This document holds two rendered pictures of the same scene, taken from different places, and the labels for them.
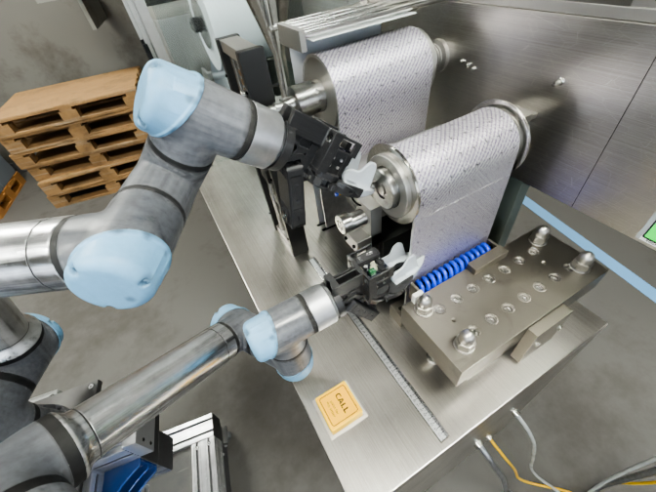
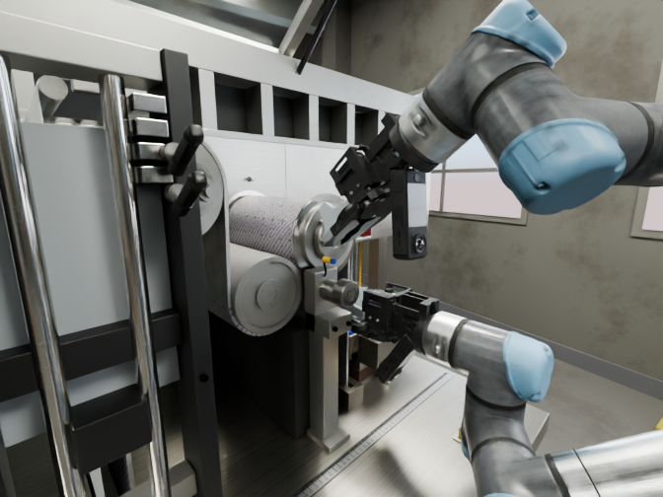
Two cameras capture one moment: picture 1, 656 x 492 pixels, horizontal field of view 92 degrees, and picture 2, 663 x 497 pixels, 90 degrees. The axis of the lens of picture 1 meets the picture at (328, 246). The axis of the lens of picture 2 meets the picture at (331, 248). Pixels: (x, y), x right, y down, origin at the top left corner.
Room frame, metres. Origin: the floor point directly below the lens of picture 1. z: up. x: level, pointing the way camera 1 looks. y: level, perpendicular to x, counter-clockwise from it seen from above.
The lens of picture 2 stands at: (0.65, 0.40, 1.34)
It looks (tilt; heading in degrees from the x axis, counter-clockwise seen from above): 12 degrees down; 249
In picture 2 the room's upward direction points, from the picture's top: straight up
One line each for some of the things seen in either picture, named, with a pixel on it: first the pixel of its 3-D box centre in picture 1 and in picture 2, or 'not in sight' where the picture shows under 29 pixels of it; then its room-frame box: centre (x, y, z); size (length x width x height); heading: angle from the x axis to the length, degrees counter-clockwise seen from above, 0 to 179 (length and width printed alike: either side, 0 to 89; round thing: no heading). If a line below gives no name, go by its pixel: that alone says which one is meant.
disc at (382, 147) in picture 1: (390, 184); (326, 237); (0.45, -0.13, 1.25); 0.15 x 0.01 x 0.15; 23
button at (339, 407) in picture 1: (339, 406); not in sight; (0.21, 0.03, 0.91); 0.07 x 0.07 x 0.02; 23
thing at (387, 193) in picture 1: (385, 187); (331, 238); (0.45, -0.11, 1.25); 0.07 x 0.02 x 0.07; 23
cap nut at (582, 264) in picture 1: (585, 260); not in sight; (0.37, -0.51, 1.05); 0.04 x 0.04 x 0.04
